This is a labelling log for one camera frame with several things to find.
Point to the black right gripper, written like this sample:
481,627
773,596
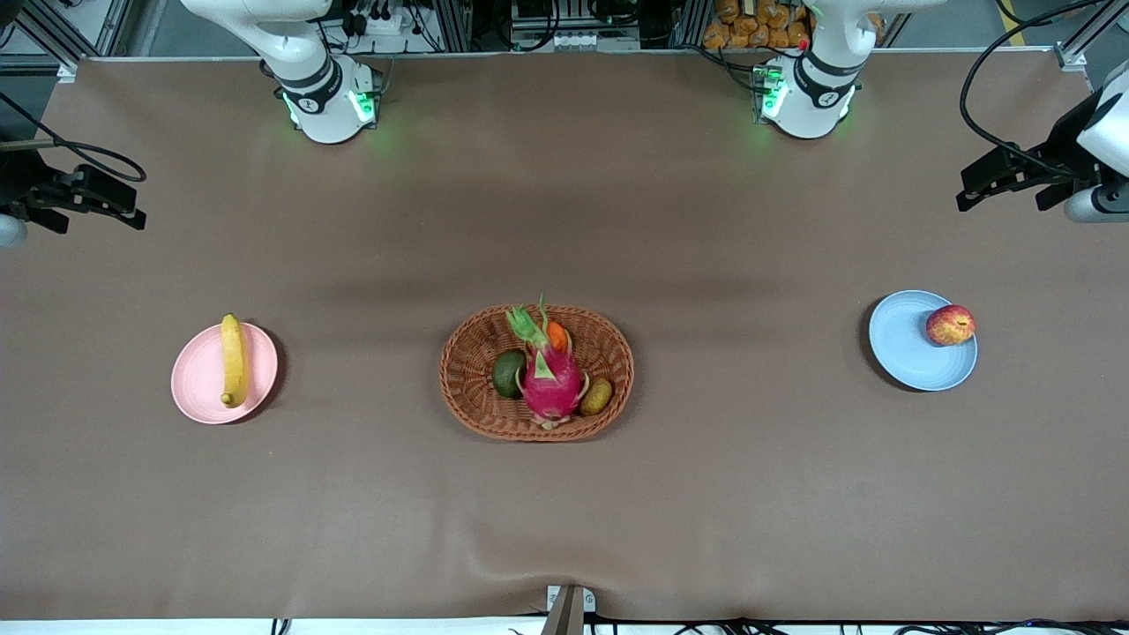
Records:
19,185

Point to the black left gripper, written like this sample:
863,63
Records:
1061,152

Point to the red yellow apple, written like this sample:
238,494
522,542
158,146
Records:
950,325

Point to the yellow banana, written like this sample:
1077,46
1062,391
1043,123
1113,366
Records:
234,362

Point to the blue plate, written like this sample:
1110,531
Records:
904,348

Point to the pink plate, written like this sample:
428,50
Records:
198,379

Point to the bag of orange items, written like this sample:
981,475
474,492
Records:
750,26

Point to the white power strip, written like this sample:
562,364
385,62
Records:
379,25

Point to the brown wicker basket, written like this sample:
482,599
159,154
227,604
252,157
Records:
476,388

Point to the green avocado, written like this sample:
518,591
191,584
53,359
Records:
509,375

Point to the white terminal strip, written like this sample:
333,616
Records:
573,41

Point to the brown kiwi fruit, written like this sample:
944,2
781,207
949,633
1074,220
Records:
597,396

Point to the orange carrot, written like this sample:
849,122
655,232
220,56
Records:
558,335

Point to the pink dragon fruit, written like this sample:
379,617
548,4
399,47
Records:
551,384

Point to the brown table cover cloth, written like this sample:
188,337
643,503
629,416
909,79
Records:
564,529

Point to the metal table corner bracket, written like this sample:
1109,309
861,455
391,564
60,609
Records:
68,70
1069,56

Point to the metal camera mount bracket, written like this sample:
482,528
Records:
564,613

